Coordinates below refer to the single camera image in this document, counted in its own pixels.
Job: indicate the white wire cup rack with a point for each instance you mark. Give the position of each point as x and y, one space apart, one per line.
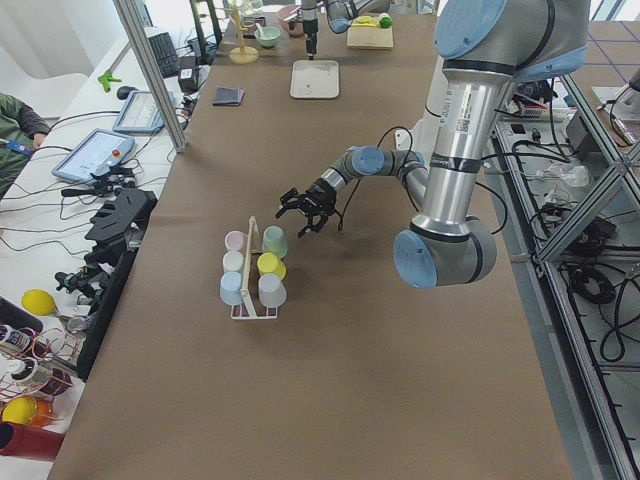
246 311

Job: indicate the grey blue cup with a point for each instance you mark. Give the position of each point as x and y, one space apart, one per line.
272 292

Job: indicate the green lime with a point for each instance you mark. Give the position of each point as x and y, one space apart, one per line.
385 21

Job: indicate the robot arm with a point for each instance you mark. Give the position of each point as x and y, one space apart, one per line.
340 14
485 46

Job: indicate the black keyboard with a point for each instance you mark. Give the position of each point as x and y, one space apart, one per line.
165 54

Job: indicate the green bowl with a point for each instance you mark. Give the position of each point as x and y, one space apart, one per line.
267 36

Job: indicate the teach pendant tablet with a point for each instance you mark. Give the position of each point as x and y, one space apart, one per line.
94 156
139 115

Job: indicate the teach pendant tablet far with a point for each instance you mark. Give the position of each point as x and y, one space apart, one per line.
139 115

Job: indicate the wooden cup tree stand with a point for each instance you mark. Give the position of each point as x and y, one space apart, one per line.
241 54

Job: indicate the teach pendant tablet near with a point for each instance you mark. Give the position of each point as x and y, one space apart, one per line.
94 156

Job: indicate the yellow cup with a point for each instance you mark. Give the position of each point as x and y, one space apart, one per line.
270 263

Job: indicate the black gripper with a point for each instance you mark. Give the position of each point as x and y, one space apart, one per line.
318 195
310 28

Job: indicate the cream rabbit tray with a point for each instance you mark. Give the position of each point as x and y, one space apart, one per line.
314 79

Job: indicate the pink cup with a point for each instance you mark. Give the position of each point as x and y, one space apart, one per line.
235 241

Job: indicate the light blue cup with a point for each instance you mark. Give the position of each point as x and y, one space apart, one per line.
230 287

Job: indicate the grey folded cloth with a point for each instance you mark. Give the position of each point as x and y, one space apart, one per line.
228 96

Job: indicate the cream white cup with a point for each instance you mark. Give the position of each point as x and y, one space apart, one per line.
233 261

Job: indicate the yellow lemon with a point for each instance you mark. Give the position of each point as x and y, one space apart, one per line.
38 302

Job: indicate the green cup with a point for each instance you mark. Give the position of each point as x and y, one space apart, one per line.
274 241

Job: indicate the wooden cutting board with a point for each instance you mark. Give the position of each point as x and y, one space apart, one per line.
370 37

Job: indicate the aluminium frame post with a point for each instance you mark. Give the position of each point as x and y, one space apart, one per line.
135 31

